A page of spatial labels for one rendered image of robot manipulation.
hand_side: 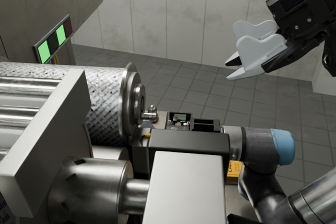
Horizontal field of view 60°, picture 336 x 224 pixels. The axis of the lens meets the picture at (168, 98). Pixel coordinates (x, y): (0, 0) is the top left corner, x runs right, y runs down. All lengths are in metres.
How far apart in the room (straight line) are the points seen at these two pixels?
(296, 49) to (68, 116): 0.29
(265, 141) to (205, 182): 0.48
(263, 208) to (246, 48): 0.37
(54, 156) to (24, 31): 0.67
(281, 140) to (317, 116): 2.13
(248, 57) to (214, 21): 2.60
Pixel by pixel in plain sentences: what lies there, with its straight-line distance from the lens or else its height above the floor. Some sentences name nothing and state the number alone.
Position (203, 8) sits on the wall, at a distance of 2.98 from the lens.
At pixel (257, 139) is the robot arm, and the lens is 0.63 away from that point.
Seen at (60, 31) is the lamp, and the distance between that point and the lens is 1.01.
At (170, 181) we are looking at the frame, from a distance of 0.16.
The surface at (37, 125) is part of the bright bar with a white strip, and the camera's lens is 0.18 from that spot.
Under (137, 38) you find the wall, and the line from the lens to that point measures 3.35.
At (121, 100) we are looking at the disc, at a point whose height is 1.30.
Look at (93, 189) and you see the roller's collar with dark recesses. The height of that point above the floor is 1.36.
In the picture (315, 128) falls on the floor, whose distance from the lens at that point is 2.62.
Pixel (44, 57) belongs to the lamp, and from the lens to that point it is 0.91.
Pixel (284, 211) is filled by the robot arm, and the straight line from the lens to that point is 0.64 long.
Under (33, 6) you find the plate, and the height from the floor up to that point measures 1.31.
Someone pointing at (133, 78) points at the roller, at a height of 1.31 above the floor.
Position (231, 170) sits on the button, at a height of 0.92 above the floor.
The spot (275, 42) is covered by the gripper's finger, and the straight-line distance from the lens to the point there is 0.41.
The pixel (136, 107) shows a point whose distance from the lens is 0.49.
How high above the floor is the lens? 1.57
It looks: 36 degrees down
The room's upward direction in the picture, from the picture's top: straight up
